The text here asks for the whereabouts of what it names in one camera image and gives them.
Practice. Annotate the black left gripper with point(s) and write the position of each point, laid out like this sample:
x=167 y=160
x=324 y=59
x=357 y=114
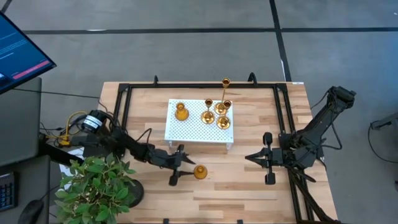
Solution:
x=172 y=158

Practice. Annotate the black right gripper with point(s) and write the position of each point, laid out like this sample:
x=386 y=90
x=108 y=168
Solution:
x=275 y=157

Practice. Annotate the amber ribbed glass candle holder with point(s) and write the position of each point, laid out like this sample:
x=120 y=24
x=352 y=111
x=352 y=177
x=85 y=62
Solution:
x=200 y=172
x=181 y=113

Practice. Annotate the medium brass candlestick holder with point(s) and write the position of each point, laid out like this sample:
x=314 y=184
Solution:
x=223 y=123

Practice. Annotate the short brass candlestick holder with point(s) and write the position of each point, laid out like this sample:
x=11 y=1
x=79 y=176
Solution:
x=207 y=118

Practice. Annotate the tall brass candlestick holder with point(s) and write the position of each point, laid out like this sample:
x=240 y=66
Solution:
x=220 y=109

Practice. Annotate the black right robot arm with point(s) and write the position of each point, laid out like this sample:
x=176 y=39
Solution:
x=317 y=124

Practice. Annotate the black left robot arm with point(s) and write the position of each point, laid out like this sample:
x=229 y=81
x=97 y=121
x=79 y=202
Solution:
x=124 y=144

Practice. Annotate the white perforated metal shelf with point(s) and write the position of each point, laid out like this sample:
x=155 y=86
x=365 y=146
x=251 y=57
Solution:
x=192 y=133

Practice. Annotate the black plant pot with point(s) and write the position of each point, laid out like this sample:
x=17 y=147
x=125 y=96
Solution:
x=137 y=193

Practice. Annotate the small white label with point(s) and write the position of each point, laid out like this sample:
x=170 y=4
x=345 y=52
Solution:
x=297 y=83

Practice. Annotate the green artificial leafy plant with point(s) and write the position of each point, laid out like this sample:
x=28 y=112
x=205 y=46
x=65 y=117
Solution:
x=93 y=189

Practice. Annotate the white paper sheet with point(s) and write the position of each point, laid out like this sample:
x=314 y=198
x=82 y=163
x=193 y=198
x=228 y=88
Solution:
x=70 y=154

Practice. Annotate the black diagonal support beam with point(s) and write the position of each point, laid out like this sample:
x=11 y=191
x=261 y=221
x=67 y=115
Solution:
x=59 y=155

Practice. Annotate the grey stand leg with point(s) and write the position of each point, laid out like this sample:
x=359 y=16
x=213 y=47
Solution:
x=384 y=123

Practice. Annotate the dark grey desk top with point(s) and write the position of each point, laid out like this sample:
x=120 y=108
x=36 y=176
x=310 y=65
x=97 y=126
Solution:
x=34 y=183

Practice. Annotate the black computer mouse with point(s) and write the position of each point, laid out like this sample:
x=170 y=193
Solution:
x=31 y=213

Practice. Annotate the grey cabinet top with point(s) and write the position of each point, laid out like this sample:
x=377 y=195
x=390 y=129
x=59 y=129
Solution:
x=18 y=124

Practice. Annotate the black computer keyboard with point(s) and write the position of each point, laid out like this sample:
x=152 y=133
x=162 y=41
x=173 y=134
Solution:
x=7 y=193

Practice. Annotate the computer monitor with blue screen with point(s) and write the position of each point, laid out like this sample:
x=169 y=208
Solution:
x=18 y=53

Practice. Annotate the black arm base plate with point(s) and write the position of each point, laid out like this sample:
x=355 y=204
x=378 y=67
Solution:
x=93 y=151
x=284 y=138

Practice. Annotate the black frame hook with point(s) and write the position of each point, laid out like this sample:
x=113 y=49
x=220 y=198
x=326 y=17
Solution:
x=155 y=80
x=252 y=77

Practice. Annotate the black aluminium table frame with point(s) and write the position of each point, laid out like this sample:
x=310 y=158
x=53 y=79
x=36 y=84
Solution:
x=202 y=85

